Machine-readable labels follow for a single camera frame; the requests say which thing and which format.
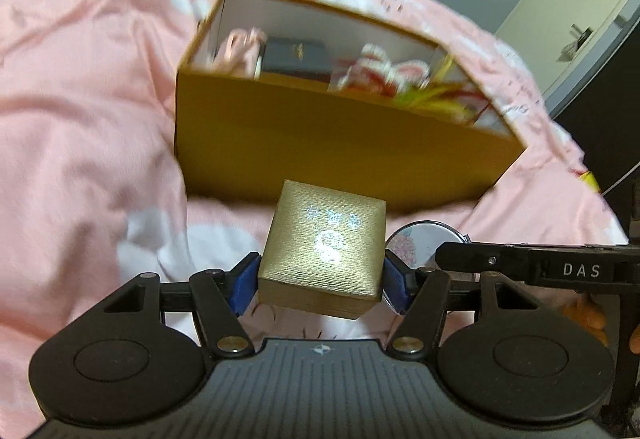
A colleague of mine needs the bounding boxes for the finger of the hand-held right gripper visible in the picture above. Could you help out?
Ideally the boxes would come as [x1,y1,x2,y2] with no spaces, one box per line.
[434,241,531,282]

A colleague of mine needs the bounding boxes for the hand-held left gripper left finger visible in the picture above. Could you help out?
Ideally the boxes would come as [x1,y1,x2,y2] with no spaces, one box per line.
[102,253,261,360]

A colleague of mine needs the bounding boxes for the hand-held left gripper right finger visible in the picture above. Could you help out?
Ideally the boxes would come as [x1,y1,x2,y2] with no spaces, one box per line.
[382,251,538,359]

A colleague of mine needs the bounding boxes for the round compact mirror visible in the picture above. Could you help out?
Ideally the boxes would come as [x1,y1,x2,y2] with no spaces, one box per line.
[386,220,471,272]

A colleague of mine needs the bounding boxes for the small gold box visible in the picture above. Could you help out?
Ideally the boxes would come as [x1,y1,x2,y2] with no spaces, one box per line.
[256,179,387,320]

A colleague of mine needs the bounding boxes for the yellow cardboard box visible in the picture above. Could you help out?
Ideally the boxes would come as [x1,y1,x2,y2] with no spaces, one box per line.
[173,0,530,215]

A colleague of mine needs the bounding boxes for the white pink crocheted plush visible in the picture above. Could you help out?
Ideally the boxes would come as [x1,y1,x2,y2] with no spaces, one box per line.
[327,43,433,95]

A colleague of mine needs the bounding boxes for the person's right hand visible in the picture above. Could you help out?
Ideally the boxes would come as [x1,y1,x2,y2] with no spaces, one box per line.
[564,296,607,331]

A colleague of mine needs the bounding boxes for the yellow red tasseled ornament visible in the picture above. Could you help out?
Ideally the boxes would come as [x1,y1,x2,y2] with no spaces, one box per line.
[400,54,493,125]

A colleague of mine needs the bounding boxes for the black small box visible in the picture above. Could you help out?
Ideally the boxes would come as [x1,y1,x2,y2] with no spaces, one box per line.
[260,36,333,82]

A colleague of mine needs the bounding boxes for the pink printed blanket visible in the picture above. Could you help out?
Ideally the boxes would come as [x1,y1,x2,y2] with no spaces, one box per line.
[0,0,628,370]

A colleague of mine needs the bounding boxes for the pink plastic clip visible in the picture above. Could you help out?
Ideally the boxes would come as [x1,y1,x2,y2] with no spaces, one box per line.
[210,26,268,77]

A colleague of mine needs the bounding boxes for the cream door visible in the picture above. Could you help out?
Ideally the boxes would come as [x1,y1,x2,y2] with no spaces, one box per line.
[492,0,640,100]

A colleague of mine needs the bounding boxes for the white cable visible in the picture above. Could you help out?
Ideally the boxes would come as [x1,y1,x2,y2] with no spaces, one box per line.
[602,176,633,196]

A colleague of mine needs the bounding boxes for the dark door handle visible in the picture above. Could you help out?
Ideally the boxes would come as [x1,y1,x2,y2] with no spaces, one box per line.
[560,24,593,62]

